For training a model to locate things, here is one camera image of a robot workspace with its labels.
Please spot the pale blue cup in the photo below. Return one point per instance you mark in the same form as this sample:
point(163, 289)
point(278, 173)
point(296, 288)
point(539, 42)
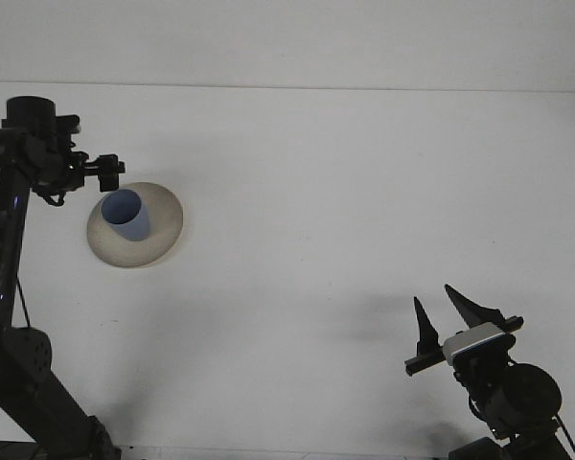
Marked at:
point(129, 218)

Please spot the pale round plate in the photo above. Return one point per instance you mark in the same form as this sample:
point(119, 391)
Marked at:
point(160, 225)

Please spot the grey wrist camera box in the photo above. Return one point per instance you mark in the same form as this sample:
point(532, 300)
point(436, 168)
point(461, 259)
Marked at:
point(472, 342)
point(69, 123)

